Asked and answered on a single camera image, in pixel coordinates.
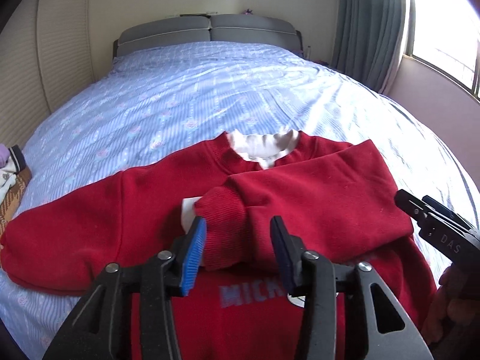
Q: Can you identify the red sweatshirt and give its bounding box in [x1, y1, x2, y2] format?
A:
[1, 133, 436, 359]

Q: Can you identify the person's right hand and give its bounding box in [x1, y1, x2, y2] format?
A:
[421, 265, 479, 345]

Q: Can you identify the folded brown checked garment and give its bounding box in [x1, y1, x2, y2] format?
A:
[1, 167, 32, 234]

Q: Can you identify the folded white patterned garment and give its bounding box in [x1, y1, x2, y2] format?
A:
[0, 145, 26, 203]

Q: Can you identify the teal curtain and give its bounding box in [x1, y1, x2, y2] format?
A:
[330, 0, 411, 94]

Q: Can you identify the folded purple garment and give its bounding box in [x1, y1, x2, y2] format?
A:
[0, 144, 10, 168]

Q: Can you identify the blue floral bed sheet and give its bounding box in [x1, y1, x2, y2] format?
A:
[1, 42, 479, 359]

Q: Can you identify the grey padded headboard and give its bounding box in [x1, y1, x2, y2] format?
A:
[113, 14, 304, 57]

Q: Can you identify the beige louvered wardrobe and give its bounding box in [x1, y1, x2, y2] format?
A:
[1, 0, 95, 146]

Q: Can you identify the window with metal frame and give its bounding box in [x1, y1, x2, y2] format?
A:
[406, 0, 479, 99]

